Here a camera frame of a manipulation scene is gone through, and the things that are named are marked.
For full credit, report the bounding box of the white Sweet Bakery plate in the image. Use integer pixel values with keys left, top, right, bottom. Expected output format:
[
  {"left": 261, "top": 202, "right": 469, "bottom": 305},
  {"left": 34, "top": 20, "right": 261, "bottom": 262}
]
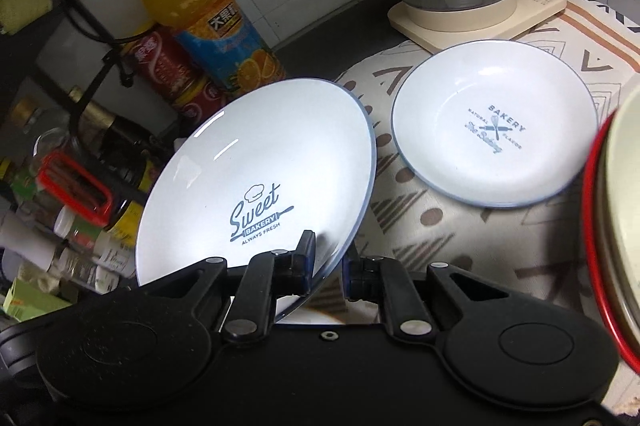
[{"left": 134, "top": 78, "right": 376, "bottom": 290}]

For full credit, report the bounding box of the white lid spice jar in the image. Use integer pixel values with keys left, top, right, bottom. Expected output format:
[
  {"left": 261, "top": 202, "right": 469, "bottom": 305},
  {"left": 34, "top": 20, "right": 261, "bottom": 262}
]
[{"left": 53, "top": 206, "right": 136, "bottom": 280}]

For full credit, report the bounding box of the dark soy sauce bottle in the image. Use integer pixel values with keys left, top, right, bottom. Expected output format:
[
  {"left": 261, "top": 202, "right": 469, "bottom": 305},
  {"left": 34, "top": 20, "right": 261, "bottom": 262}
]
[{"left": 68, "top": 86, "right": 171, "bottom": 205}]

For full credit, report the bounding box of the red rimmed cream bowl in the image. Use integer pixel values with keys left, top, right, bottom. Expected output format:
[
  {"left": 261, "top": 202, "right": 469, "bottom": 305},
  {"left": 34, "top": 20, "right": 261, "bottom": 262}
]
[{"left": 580, "top": 89, "right": 639, "bottom": 372}]

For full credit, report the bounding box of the red drink can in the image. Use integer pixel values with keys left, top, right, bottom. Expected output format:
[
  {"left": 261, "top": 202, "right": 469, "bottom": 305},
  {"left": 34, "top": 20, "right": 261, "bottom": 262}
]
[{"left": 122, "top": 25, "right": 227, "bottom": 126}]

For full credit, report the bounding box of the green box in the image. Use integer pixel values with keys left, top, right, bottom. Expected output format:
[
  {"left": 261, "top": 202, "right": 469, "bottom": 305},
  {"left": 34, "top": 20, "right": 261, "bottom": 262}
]
[{"left": 2, "top": 279, "right": 70, "bottom": 322}]

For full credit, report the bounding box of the orange juice bottle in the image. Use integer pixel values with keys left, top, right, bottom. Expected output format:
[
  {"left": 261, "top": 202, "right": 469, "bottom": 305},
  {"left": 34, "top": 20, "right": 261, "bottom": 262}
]
[{"left": 141, "top": 0, "right": 286, "bottom": 98}]

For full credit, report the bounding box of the cream kettle base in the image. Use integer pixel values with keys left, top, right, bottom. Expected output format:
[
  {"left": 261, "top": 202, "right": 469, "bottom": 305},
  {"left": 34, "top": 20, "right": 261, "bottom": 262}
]
[{"left": 387, "top": 0, "right": 567, "bottom": 53}]

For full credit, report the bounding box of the red handled oil bottle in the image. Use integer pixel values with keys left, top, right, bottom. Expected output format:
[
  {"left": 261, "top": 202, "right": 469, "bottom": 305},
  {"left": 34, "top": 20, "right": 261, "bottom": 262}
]
[{"left": 32, "top": 125, "right": 151, "bottom": 247}]

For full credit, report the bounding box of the black wire rack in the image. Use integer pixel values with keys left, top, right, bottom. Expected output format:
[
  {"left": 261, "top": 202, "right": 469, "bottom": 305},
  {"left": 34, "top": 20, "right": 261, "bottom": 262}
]
[{"left": 1, "top": 0, "right": 115, "bottom": 112}]

